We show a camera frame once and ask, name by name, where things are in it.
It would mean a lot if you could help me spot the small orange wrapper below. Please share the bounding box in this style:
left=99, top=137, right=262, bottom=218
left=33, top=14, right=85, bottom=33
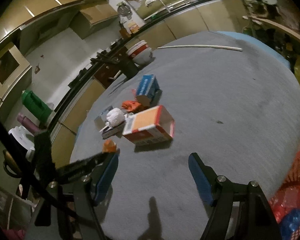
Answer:
left=102, top=139, right=117, bottom=153

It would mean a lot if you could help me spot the white medicine box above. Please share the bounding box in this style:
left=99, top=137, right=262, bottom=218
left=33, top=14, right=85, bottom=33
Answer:
left=94, top=106, right=126, bottom=139

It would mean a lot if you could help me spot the white tissue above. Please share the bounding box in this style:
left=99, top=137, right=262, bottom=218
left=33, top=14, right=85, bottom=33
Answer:
left=100, top=108, right=126, bottom=132

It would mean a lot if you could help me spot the orange white cardboard box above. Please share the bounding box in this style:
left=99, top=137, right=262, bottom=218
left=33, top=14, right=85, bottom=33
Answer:
left=122, top=105, right=175, bottom=146

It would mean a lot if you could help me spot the blue toothpaste box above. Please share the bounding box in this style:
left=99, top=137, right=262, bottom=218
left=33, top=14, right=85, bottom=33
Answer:
left=135, top=74, right=160, bottom=107

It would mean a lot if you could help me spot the kitchen faucet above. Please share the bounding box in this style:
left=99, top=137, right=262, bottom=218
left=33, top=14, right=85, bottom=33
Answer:
left=144, top=0, right=171, bottom=14

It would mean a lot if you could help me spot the purple bottle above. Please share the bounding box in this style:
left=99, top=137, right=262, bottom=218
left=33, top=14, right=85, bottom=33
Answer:
left=17, top=113, right=40, bottom=134

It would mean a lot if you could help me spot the white plastic jug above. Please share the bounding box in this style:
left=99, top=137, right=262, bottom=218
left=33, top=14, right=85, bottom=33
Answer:
left=8, top=126, right=35, bottom=162

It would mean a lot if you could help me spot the green thermos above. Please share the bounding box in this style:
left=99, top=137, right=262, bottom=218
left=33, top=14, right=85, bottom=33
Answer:
left=21, top=90, right=53, bottom=125

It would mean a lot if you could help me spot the crumpled orange wrapper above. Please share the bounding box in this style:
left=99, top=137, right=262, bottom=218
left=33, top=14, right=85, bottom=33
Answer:
left=121, top=100, right=143, bottom=113

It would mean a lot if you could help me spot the red plastic basket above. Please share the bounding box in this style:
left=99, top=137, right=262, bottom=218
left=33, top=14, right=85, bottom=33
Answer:
left=268, top=146, right=300, bottom=224

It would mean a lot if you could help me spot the blue plastic bag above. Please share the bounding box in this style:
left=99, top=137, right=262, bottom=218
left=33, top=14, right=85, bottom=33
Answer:
left=279, top=209, right=300, bottom=240

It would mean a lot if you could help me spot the black chopstick holder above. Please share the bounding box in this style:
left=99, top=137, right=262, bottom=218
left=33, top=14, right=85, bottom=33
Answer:
left=90, top=53, right=139, bottom=79

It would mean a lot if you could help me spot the white red bowl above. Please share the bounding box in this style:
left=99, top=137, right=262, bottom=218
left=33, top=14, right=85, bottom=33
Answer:
left=126, top=40, right=153, bottom=66

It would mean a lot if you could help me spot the long white stick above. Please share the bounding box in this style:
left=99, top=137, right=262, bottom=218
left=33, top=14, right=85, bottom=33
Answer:
left=157, top=44, right=243, bottom=52

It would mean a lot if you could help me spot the range hood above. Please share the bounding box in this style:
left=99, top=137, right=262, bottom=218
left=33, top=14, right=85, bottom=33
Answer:
left=18, top=0, right=109, bottom=46

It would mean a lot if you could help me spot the metal shelf rack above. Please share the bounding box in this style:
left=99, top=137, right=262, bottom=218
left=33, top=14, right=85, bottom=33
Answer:
left=241, top=0, right=300, bottom=83

